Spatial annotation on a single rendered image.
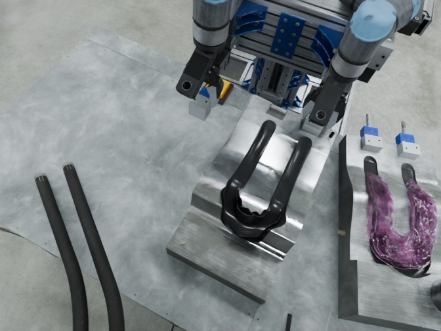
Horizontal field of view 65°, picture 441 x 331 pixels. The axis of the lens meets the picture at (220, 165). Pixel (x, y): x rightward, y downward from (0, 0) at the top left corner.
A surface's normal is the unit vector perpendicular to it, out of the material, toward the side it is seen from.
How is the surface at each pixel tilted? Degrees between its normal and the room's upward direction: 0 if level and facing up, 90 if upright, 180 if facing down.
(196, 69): 30
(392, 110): 0
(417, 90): 0
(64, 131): 0
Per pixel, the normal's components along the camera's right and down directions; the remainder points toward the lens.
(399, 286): 0.09, -0.47
